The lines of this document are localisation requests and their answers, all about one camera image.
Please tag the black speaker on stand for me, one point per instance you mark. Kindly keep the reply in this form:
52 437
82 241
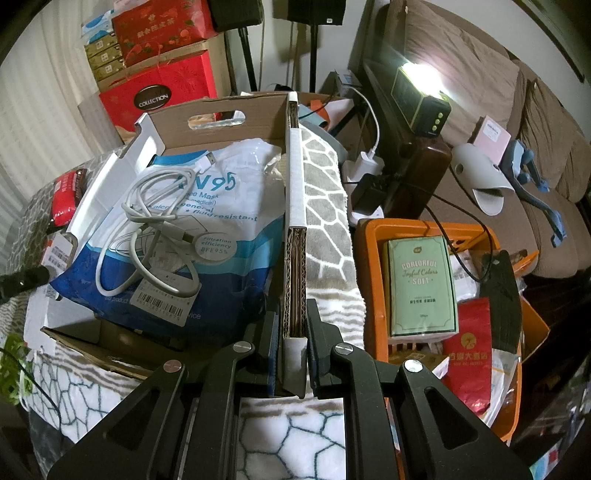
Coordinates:
312 16

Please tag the red floral gift box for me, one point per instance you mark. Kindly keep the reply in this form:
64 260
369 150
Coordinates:
159 26

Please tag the red collection gift box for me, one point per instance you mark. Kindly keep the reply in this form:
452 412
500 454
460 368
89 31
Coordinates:
165 85

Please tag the red paper packet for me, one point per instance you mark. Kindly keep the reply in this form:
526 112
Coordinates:
469 374

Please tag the green tissue pack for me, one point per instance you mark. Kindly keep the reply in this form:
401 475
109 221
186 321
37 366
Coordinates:
419 288

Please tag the pink box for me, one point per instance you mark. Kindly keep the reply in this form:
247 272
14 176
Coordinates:
492 139

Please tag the red pouch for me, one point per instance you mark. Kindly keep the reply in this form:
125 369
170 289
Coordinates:
68 191

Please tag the orange plastic basket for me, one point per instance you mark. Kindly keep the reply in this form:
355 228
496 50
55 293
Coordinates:
367 246

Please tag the green black portable lamp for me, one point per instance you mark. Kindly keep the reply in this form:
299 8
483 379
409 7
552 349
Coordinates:
418 91

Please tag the white charger with cable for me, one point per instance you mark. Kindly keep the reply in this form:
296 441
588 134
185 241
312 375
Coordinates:
367 162

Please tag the black flat pouch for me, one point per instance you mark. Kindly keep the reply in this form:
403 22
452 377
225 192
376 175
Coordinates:
500 288

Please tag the white power strip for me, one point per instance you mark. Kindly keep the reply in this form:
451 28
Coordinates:
355 218

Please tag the brown cardboard box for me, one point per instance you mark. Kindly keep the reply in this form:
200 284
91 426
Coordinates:
206 124

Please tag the dark brown wooden box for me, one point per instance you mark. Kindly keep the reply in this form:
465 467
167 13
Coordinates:
413 176

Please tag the black power adapter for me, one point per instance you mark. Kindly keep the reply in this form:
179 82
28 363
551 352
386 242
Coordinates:
369 194

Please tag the grey slipper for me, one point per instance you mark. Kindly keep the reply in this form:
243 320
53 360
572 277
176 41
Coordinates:
483 181

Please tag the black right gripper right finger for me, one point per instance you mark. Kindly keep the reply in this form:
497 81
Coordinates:
337 369

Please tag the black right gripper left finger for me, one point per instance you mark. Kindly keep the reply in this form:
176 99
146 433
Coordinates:
248 367

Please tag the stacked gold small boxes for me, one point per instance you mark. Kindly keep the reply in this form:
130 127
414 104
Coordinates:
104 57

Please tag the grey white patterned blanket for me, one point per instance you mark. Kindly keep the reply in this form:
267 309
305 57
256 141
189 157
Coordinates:
277 439

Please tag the blue white N95 mask bag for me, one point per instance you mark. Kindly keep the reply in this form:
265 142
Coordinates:
188 245

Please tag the brown pillow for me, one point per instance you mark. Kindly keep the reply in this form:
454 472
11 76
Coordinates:
479 80

